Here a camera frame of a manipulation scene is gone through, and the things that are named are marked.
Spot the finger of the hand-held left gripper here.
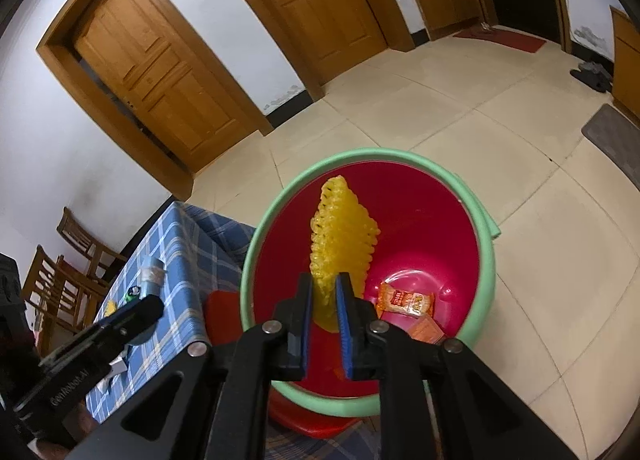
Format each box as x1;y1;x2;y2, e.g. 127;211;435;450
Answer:
92;296;166;346

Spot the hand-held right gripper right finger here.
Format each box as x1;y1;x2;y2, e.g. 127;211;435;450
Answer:
335;272;578;460

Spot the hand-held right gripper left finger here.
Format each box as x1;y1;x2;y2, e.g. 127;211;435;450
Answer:
65;273;316;460

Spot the orange snack packet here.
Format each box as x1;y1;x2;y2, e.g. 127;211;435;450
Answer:
375;281;436;319

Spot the orange cardboard box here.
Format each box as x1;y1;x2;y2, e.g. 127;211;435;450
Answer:
406;315;447;346

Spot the large yellow foam net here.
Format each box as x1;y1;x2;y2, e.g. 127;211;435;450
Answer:
306;176;382;335

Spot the green bin with red inside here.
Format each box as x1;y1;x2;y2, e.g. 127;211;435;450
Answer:
239;149;497;417

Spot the white plastic bag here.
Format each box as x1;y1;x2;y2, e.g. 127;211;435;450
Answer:
97;350;132;393

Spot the blue plaid tablecloth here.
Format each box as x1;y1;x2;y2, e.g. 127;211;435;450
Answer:
84;200;257;425

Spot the red plastic stool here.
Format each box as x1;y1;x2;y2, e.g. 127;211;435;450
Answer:
205;289;361;438

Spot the wooden chair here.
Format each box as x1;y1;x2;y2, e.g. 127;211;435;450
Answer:
20;245;108;356
56;207;128;281

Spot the red doormat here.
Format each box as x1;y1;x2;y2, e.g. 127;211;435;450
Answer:
452;26;547;55

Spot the grey floor mat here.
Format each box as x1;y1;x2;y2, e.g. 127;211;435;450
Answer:
581;103;640;177

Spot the pair of dark shoes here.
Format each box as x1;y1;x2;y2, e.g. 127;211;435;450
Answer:
570;61;614;93

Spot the wooden door without handle plate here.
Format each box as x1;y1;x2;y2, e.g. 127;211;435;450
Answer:
36;0;275;201

